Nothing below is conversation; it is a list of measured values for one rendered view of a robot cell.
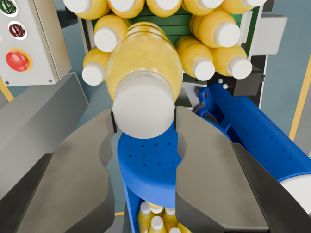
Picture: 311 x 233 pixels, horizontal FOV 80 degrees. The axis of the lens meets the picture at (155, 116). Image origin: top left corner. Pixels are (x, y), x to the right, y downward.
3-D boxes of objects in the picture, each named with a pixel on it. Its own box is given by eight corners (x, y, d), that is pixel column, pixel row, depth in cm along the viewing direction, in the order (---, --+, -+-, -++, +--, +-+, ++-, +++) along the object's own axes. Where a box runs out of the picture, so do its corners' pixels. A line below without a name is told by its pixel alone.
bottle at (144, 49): (141, 9, 26) (134, 21, 10) (177, 44, 29) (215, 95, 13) (112, 49, 29) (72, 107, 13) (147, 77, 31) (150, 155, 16)
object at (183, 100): (152, 95, 58) (152, 117, 48) (151, 88, 57) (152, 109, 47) (183, 94, 59) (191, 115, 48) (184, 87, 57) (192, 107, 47)
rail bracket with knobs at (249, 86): (214, 83, 60) (225, 97, 51) (217, 60, 56) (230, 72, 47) (244, 82, 60) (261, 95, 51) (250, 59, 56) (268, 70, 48)
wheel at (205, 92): (196, 102, 55) (203, 104, 54) (198, 88, 53) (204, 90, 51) (203, 97, 58) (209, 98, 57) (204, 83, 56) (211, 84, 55)
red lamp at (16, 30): (14, 37, 32) (10, 39, 31) (8, 23, 31) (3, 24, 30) (27, 37, 32) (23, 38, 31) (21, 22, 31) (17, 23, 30)
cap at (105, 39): (119, 49, 35) (118, 52, 34) (98, 50, 35) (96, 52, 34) (116, 27, 33) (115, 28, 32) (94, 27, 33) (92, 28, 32)
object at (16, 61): (14, 70, 35) (10, 72, 34) (5, 50, 33) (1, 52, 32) (33, 69, 35) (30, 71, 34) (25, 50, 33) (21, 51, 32)
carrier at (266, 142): (226, 72, 137) (195, 97, 147) (318, 160, 63) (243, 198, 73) (245, 97, 148) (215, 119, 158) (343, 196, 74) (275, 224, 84)
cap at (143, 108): (139, 61, 12) (139, 70, 10) (183, 97, 13) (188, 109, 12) (104, 103, 13) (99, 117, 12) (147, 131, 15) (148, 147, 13)
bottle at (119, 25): (133, 39, 52) (128, 58, 36) (108, 40, 52) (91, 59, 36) (131, 10, 48) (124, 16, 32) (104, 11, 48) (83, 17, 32)
